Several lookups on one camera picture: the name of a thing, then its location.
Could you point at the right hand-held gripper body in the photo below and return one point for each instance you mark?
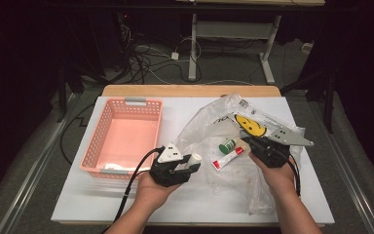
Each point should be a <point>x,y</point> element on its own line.
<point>289,138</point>

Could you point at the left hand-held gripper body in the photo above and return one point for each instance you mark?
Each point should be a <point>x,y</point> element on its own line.
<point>168,156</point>

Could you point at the white bottle with green cap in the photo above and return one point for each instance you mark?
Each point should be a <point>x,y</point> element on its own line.
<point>226,147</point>

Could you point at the red and white ointment tube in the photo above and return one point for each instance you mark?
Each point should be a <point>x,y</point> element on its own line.
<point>227,159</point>

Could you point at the clear smiley plastic bag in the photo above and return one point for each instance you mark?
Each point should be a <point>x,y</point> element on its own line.
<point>233,182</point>

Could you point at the pink perforated plastic basket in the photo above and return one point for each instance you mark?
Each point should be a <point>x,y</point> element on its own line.
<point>123,130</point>

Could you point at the person's left hand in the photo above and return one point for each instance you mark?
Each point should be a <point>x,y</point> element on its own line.
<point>151,193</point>

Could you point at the person's right hand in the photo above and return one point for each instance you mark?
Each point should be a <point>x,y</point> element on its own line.
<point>279,180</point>

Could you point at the black stand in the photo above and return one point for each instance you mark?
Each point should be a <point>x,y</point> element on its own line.
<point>61,97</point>
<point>328,104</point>

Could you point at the white board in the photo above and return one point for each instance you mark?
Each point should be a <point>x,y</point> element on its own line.
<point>87,201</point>

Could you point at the white power adapter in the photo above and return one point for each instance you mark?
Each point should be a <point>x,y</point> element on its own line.
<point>175,55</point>

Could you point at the metal floor rail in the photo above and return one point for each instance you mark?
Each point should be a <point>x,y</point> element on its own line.
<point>35,169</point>
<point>347,175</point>

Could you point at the white metal desk frame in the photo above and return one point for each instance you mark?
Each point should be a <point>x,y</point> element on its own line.
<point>230,30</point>

